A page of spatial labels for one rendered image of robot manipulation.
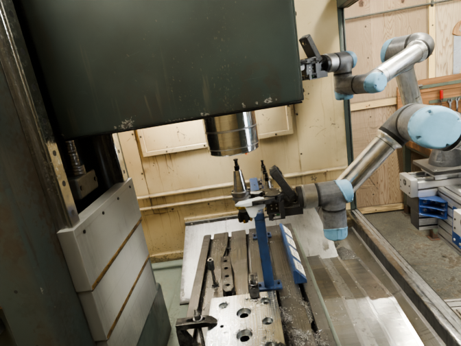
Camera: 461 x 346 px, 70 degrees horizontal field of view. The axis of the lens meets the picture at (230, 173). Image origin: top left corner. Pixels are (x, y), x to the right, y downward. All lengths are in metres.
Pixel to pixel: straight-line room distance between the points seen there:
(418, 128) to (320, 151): 1.11
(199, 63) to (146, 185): 1.41
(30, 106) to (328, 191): 0.83
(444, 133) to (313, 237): 1.16
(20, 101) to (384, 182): 3.69
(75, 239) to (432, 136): 0.99
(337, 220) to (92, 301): 0.75
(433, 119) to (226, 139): 0.56
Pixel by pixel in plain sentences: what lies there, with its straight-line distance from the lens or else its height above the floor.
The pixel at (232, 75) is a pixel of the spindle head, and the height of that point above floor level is 1.72.
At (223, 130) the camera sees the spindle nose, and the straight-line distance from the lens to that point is 0.92.
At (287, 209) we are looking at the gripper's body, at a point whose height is 1.30.
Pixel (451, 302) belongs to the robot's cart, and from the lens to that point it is 2.51.
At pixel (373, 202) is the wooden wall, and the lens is 4.12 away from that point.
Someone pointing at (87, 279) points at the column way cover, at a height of 1.27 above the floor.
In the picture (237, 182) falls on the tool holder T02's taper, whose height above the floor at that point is 1.41.
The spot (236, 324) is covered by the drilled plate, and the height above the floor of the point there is 0.99.
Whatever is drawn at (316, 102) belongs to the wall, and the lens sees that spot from 2.05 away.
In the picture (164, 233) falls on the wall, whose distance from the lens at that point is 2.28.
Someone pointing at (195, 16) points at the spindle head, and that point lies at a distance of 0.88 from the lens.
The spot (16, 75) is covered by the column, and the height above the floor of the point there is 1.80.
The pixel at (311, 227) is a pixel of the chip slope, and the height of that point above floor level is 0.79.
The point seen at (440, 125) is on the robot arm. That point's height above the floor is 1.50.
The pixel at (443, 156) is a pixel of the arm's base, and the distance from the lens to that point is 1.85.
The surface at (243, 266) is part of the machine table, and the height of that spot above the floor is 0.90.
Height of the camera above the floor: 1.71
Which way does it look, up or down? 15 degrees down
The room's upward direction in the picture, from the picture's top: 10 degrees counter-clockwise
